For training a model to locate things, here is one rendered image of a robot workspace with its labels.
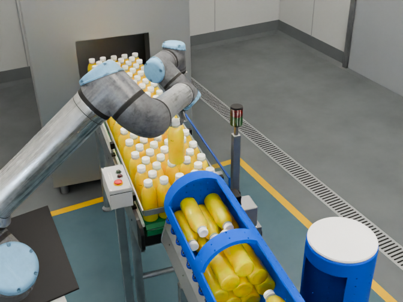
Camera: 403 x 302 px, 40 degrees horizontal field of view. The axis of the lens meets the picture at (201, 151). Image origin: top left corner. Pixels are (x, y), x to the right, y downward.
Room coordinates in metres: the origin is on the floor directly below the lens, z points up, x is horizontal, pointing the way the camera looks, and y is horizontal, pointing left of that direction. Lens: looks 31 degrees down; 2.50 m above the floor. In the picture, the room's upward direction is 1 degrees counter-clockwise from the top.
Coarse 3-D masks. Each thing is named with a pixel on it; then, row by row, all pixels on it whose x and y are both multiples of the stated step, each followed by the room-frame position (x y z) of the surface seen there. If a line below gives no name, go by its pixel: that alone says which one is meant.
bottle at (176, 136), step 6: (174, 126) 2.09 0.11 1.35; (180, 126) 2.11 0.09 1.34; (168, 132) 2.10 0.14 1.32; (174, 132) 2.08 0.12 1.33; (180, 132) 2.09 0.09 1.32; (168, 138) 2.10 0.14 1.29; (174, 138) 2.08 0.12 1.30; (180, 138) 2.08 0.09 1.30; (168, 144) 2.10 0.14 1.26; (174, 144) 2.08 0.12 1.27; (180, 144) 2.08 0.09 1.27; (174, 150) 2.08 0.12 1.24; (180, 150) 2.08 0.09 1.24; (174, 156) 2.08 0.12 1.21; (180, 156) 2.08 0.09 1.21; (174, 162) 2.08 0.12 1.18; (180, 162) 2.08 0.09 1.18
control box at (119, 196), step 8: (104, 168) 2.16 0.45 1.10; (112, 168) 2.16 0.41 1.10; (120, 168) 2.16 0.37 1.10; (104, 176) 2.09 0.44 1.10; (112, 176) 2.09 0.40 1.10; (104, 184) 2.10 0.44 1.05; (112, 184) 2.03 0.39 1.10; (120, 184) 2.03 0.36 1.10; (128, 184) 2.03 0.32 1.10; (112, 192) 1.98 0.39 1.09; (120, 192) 1.99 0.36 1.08; (128, 192) 2.00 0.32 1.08; (112, 200) 1.98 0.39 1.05; (120, 200) 1.99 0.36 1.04; (128, 200) 2.00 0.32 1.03; (112, 208) 1.98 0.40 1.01
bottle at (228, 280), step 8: (216, 256) 1.50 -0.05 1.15; (224, 256) 1.51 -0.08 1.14; (216, 264) 1.47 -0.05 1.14; (224, 264) 1.46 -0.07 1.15; (216, 272) 1.44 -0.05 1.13; (224, 272) 1.42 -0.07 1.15; (232, 272) 1.42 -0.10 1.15; (224, 280) 1.39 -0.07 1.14; (232, 280) 1.41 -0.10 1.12; (224, 288) 1.39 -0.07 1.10; (232, 288) 1.40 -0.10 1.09
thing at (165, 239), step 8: (168, 240) 1.90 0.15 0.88; (168, 248) 1.88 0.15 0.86; (176, 256) 1.79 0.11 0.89; (176, 264) 1.77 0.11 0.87; (176, 272) 1.74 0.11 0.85; (184, 272) 1.69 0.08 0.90; (184, 280) 1.67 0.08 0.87; (184, 288) 1.64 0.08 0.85; (192, 288) 1.60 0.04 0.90; (192, 296) 1.58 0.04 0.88
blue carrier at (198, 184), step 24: (168, 192) 1.87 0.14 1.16; (192, 192) 1.91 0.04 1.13; (216, 192) 1.95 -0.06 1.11; (168, 216) 1.82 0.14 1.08; (240, 216) 1.65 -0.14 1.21; (216, 240) 1.50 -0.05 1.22; (240, 240) 1.49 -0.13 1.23; (192, 264) 1.52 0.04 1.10; (264, 264) 1.56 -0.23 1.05; (288, 288) 1.28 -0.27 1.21
